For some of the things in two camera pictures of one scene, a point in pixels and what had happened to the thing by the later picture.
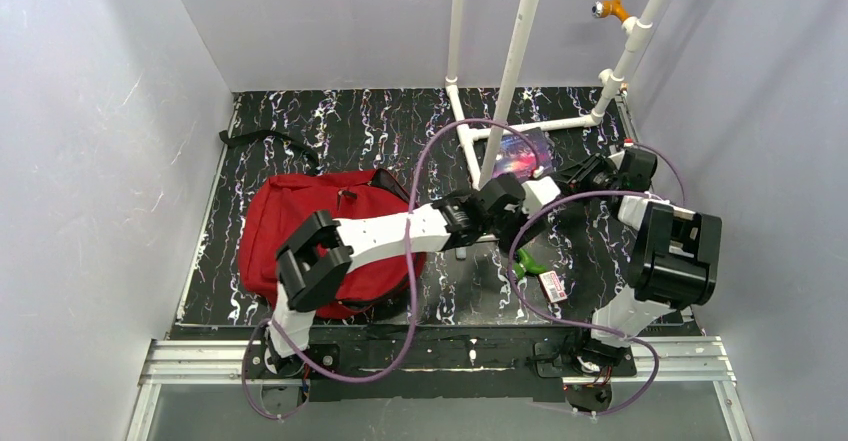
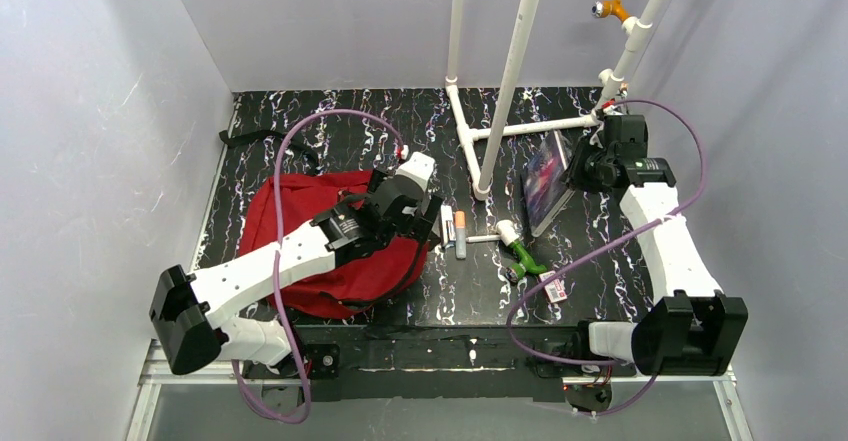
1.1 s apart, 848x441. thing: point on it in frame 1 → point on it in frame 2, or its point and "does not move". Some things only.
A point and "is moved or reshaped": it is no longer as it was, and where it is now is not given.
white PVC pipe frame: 635,32 does not move
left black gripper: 515,236 → 411,211
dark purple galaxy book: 515,156 is moved or reshaped
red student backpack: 282,203 does not move
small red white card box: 552,287 does not move
